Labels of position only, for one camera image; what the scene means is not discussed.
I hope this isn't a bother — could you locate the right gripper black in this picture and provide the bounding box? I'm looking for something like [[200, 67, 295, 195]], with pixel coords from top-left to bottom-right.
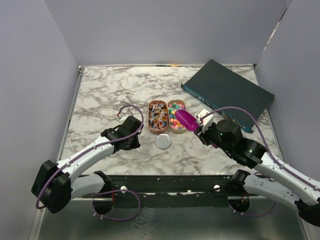
[[194, 121, 234, 155]]

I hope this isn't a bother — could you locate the beige star candy tray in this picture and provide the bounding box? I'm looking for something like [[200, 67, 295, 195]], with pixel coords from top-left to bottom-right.
[[167, 99, 187, 133]]

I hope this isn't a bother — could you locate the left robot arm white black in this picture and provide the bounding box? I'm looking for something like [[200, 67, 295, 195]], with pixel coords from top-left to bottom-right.
[[31, 115, 143, 214]]

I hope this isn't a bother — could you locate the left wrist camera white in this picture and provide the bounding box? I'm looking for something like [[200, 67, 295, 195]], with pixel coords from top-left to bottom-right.
[[119, 116, 127, 124]]

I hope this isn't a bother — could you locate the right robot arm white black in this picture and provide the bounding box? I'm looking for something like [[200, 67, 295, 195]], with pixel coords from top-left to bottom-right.
[[194, 119, 320, 227]]

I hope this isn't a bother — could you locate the purple plastic scoop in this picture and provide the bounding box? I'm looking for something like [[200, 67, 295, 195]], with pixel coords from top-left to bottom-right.
[[174, 109, 199, 132]]

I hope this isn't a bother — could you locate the clear round jar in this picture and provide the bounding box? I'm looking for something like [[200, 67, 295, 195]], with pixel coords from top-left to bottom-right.
[[136, 142, 152, 155]]

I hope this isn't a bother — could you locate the dark teal network switch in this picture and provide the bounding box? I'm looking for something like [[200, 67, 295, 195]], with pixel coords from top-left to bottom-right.
[[181, 59, 275, 121]]

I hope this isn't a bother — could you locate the orange lollipop tray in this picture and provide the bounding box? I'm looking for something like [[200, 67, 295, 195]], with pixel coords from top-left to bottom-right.
[[148, 100, 169, 134]]

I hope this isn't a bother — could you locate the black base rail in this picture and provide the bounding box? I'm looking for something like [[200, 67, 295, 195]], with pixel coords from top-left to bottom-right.
[[84, 175, 246, 209]]

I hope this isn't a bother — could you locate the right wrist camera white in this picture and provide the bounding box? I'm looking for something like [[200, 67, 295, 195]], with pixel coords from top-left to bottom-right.
[[196, 108, 215, 133]]

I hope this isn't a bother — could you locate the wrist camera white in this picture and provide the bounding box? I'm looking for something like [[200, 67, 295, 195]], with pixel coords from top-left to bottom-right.
[[119, 116, 127, 124], [196, 108, 215, 133]]

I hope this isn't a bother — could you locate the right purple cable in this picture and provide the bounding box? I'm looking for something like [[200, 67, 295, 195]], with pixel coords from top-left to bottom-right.
[[198, 106, 320, 191]]

